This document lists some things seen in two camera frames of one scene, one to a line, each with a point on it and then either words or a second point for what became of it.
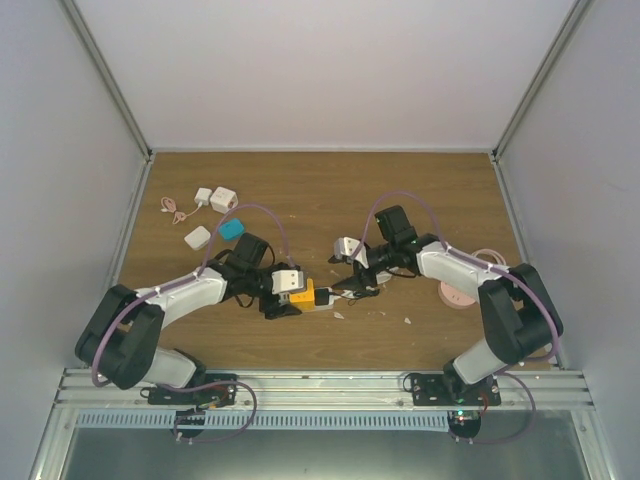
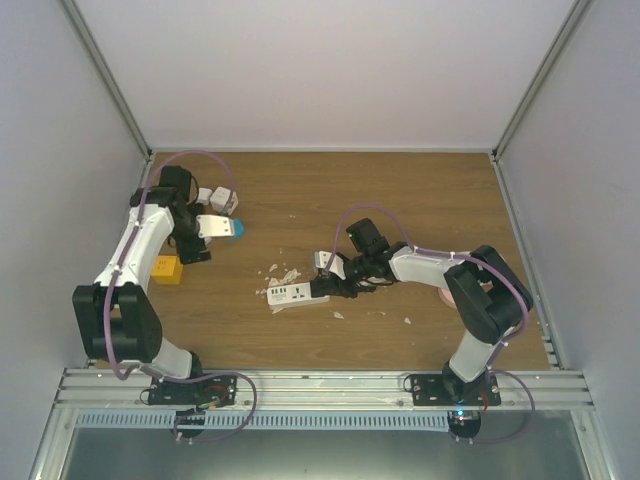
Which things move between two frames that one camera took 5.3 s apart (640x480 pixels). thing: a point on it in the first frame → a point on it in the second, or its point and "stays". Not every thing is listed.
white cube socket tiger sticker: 223,199 stays
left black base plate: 215,396 stays
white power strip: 329,306 → 293,294
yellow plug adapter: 305,300 → 167,270
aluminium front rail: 330,390 stays
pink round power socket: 455,297 stays
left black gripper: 274,309 → 185,248
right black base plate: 449,390 stays
